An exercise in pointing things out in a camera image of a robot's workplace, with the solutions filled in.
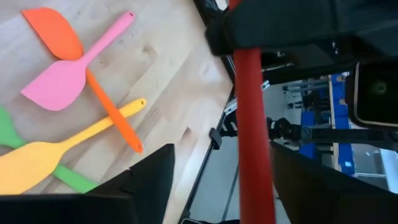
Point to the orange silicone spatula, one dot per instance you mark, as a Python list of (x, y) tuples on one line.
[(53, 31)]

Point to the red silicone spoon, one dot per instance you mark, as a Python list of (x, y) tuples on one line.
[(252, 124)]

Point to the blue storage shelf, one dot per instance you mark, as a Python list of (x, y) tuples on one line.
[(339, 109)]

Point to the green silicone spatula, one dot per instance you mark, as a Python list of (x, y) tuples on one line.
[(6, 130)]

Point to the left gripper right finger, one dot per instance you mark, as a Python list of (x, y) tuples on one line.
[(311, 193)]

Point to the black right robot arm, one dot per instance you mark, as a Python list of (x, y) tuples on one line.
[(289, 129)]

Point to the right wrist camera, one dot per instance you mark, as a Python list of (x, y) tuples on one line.
[(376, 93)]

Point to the yellow silicone spatula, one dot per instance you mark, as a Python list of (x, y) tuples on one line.
[(25, 165)]

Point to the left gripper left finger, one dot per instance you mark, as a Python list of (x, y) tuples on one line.
[(149, 186)]

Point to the white metal bracket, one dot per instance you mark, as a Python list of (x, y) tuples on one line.
[(230, 107)]

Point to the pink silicone spatula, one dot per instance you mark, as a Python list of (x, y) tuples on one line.
[(56, 84)]

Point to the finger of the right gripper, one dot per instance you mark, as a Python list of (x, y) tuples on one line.
[(280, 25)]

